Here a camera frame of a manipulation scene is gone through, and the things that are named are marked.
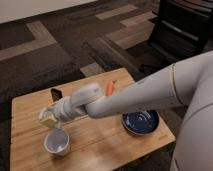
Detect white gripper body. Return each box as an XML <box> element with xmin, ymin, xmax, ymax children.
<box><xmin>47</xmin><ymin>96</ymin><xmax>75</xmax><ymax>125</ymax></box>

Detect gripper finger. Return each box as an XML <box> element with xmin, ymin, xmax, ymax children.
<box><xmin>53</xmin><ymin>121</ymin><xmax>62</xmax><ymax>129</ymax></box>
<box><xmin>38</xmin><ymin>107</ymin><xmax>53</xmax><ymax>121</ymax></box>

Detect white sponge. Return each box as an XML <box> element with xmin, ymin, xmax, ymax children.
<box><xmin>39</xmin><ymin>113</ymin><xmax>57</xmax><ymax>128</ymax></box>

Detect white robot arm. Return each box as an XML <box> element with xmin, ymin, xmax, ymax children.
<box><xmin>38</xmin><ymin>50</ymin><xmax>213</xmax><ymax>171</ymax></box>

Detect white ceramic cup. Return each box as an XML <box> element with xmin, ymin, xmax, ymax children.
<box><xmin>44</xmin><ymin>129</ymin><xmax>70</xmax><ymax>156</ymax></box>

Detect orange carrot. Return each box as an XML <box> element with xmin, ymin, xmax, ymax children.
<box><xmin>106</xmin><ymin>81</ymin><xmax>115</xmax><ymax>96</ymax></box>

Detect dark blue bowl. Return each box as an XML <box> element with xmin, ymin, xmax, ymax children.
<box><xmin>121</xmin><ymin>110</ymin><xmax>159</xmax><ymax>136</ymax></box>

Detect black chair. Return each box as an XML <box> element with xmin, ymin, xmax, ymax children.
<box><xmin>147</xmin><ymin>0</ymin><xmax>213</xmax><ymax>63</ymax></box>

